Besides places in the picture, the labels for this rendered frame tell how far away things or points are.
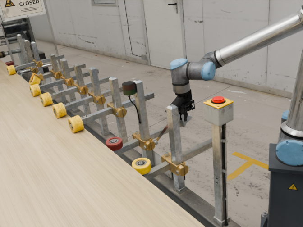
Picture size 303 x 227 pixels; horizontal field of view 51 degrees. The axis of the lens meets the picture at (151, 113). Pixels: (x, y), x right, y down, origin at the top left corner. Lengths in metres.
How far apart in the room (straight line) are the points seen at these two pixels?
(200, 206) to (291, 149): 0.50
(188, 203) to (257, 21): 3.04
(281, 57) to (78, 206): 3.29
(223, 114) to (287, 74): 3.07
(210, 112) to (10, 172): 0.92
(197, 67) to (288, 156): 0.60
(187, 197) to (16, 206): 0.70
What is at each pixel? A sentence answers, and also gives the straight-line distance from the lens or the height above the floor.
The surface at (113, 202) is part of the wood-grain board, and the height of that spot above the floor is 0.90.
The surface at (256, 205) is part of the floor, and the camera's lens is 2.50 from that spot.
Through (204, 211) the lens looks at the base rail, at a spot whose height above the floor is 0.70.
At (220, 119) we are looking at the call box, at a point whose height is 1.18.
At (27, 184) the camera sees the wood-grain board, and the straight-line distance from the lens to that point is 1.42.
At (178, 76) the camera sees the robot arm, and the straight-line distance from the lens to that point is 1.61.
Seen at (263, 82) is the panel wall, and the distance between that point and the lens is 4.28.
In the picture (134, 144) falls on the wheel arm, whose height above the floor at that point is 0.85.
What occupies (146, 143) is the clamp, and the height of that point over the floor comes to 0.87.
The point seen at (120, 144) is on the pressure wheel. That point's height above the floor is 0.90.
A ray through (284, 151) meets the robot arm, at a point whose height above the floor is 0.79.
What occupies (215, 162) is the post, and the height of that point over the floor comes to 0.98.
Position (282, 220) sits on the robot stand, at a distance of 2.07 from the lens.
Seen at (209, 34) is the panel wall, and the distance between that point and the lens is 4.61.
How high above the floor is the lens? 1.65
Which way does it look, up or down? 25 degrees down
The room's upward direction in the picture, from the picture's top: 7 degrees counter-clockwise
